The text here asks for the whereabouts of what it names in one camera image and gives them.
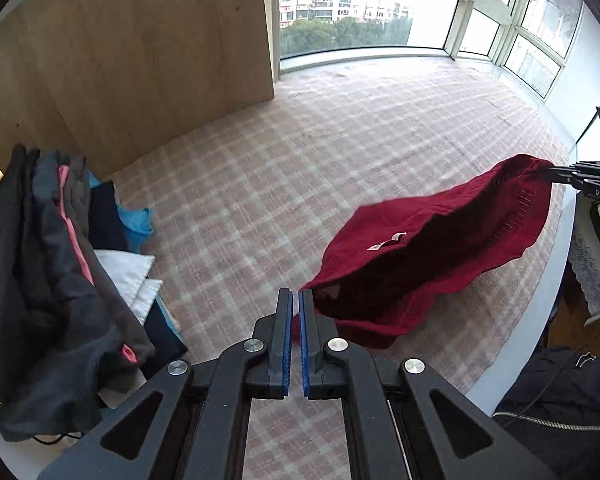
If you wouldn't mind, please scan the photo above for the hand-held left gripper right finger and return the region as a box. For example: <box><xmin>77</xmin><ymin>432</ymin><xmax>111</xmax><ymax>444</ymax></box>
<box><xmin>299</xmin><ymin>287</ymin><xmax>561</xmax><ymax>480</ymax></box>

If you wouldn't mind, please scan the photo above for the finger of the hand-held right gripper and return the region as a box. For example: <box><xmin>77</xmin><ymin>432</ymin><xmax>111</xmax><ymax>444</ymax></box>
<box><xmin>547</xmin><ymin>161</ymin><xmax>600</xmax><ymax>178</ymax></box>
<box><xmin>550</xmin><ymin>174</ymin><xmax>600</xmax><ymax>191</ymax></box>

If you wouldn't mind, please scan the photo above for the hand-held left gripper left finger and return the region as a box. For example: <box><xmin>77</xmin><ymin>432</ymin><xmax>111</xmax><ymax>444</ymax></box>
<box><xmin>37</xmin><ymin>287</ymin><xmax>294</xmax><ymax>480</ymax></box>

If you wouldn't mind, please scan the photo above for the dark red knit garment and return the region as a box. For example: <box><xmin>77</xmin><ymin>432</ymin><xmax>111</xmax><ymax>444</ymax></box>
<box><xmin>291</xmin><ymin>154</ymin><xmax>556</xmax><ymax>352</ymax></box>

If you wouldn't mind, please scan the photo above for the stack of folded clothes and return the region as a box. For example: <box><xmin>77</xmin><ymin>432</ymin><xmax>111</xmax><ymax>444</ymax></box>
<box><xmin>0</xmin><ymin>144</ymin><xmax>191</xmax><ymax>442</ymax></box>

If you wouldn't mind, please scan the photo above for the white lace cloth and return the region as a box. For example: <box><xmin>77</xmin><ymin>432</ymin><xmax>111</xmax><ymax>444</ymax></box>
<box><xmin>569</xmin><ymin>230</ymin><xmax>600</xmax><ymax>314</ymax></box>

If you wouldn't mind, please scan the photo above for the dark wooden cabinet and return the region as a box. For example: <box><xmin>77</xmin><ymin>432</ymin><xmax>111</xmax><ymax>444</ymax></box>
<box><xmin>545</xmin><ymin>240</ymin><xmax>600</xmax><ymax>356</ymax></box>

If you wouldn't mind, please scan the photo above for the pink plaid blanket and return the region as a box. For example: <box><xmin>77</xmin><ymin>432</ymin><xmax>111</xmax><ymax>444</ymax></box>
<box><xmin>97</xmin><ymin>55</ymin><xmax>577</xmax><ymax>480</ymax></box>

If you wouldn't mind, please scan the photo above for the person's black jacket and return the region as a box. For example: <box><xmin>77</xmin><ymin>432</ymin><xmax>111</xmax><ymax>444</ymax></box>
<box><xmin>492</xmin><ymin>345</ymin><xmax>600</xmax><ymax>480</ymax></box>

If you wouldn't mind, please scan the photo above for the large window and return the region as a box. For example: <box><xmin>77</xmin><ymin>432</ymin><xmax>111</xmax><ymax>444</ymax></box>
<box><xmin>277</xmin><ymin>0</ymin><xmax>588</xmax><ymax>107</ymax></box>

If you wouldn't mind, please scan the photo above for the wooden panel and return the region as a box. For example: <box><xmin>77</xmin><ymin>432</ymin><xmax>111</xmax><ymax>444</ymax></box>
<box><xmin>0</xmin><ymin>0</ymin><xmax>281</xmax><ymax>187</ymax></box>

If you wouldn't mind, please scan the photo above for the white bed frame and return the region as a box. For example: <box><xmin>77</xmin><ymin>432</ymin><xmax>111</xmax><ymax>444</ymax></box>
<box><xmin>467</xmin><ymin>145</ymin><xmax>582</xmax><ymax>397</ymax></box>

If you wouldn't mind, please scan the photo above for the black cable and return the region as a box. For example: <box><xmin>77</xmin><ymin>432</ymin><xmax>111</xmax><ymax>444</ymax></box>
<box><xmin>31</xmin><ymin>430</ymin><xmax>87</xmax><ymax>447</ymax></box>

